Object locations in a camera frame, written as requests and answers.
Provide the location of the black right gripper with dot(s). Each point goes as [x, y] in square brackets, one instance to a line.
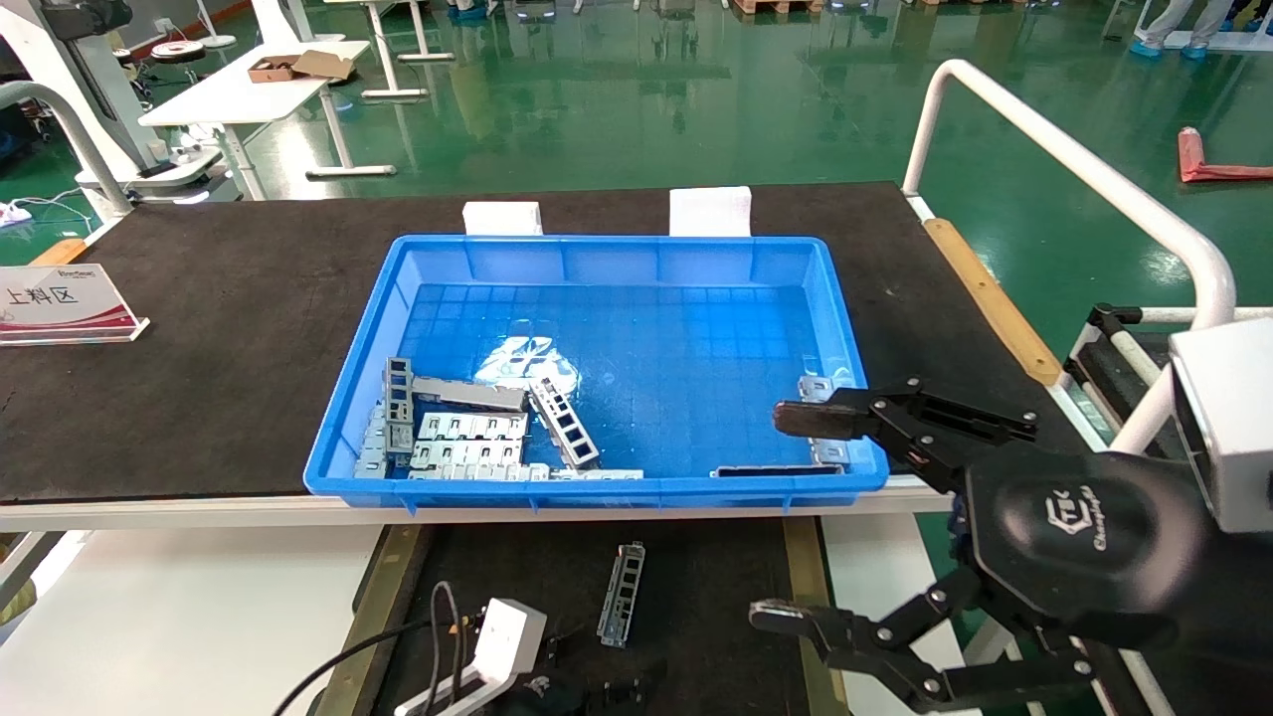
[1084, 537]

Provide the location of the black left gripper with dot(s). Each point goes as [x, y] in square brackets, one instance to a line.
[547, 698]

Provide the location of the grey slotted metal rail part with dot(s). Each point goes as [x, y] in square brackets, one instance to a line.
[622, 597]

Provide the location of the white robot base platform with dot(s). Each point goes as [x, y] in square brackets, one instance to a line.
[189, 169]

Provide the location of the black flat container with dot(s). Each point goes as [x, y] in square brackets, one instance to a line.
[696, 597]

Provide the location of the dark thin metal strip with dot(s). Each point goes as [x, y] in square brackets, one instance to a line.
[776, 470]

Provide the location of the long thin metal strip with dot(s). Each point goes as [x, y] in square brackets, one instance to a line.
[597, 474]

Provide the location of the flat slotted metal plate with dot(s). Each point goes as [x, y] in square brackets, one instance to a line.
[467, 454]
[467, 428]

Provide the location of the blue plastic bin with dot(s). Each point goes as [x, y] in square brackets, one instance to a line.
[696, 298]

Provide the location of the long wooden strip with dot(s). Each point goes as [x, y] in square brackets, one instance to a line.
[995, 298]

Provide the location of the large white foam block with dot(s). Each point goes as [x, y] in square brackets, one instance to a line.
[710, 211]

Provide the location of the white tube brace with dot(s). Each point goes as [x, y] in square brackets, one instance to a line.
[1159, 408]

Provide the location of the white curved handrail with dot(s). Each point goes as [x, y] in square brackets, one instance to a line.
[1094, 159]

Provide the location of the small white foam block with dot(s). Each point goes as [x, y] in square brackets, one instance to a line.
[502, 219]

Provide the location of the red floor object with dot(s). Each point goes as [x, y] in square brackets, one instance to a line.
[1193, 164]

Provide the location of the black table mat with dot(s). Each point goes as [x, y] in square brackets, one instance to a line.
[249, 298]

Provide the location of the wooden pallet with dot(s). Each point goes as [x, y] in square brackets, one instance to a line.
[776, 6]

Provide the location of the person with blue shoe covers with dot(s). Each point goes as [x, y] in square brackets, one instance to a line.
[1208, 20]

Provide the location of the red white sign placard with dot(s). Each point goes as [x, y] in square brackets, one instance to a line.
[60, 298]

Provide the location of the open cardboard box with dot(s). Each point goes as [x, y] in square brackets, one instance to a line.
[318, 65]

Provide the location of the white office table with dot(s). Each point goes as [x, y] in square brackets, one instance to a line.
[249, 94]

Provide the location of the short wooden strip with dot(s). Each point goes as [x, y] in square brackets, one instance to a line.
[60, 252]

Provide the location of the grey curved handrail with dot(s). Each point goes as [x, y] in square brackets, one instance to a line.
[99, 169]

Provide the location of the round white stand base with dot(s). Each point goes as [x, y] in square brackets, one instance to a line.
[219, 41]

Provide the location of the white power strip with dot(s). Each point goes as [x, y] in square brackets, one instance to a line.
[12, 214]

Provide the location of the round stool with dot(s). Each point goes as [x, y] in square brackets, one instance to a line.
[177, 48]

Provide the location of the white machine column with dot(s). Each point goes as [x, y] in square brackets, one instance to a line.
[70, 80]

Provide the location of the brass rail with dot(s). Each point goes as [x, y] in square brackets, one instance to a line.
[383, 587]
[801, 562]

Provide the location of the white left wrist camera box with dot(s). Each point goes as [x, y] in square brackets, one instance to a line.
[507, 636]

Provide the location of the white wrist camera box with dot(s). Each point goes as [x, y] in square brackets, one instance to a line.
[507, 636]
[1228, 428]

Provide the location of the silver bent metal bracket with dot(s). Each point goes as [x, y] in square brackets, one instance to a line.
[820, 386]

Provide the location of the silver camera mount bracket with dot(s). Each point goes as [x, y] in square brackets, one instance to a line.
[448, 691]

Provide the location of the white table frame edge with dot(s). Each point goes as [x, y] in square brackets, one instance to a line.
[646, 514]

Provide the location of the metal rail with square holes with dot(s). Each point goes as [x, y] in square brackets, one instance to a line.
[562, 423]

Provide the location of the short grey metal bracket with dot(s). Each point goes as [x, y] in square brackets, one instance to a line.
[373, 447]

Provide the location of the upright grey metal bracket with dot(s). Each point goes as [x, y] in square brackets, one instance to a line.
[399, 398]

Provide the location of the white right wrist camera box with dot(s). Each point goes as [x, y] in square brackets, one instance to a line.
[1228, 428]

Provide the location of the white table leg frame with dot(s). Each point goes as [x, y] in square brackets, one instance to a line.
[396, 93]

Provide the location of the white floor frame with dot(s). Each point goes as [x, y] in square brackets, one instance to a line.
[1248, 40]

